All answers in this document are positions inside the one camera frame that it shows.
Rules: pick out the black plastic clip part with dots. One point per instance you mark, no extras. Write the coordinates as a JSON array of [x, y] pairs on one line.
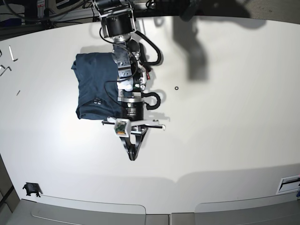
[[32, 188]]

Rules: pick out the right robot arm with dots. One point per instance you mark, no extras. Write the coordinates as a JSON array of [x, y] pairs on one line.
[[118, 24]]

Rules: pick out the long silver hex key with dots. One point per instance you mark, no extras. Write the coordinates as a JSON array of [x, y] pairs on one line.
[[13, 58]]

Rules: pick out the right grey chair back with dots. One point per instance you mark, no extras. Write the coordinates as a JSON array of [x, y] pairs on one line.
[[273, 210]]

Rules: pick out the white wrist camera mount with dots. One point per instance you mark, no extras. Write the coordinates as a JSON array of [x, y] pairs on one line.
[[125, 127]]

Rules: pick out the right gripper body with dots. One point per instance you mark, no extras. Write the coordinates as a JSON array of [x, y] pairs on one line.
[[132, 109]]

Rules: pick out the silver hex key pair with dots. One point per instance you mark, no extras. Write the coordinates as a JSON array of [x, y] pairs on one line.
[[4, 69]]

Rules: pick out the blue box in background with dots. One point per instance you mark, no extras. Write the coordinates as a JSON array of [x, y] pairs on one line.
[[11, 22]]

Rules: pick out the blue T-shirt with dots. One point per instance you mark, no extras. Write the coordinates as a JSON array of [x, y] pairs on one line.
[[98, 93]]

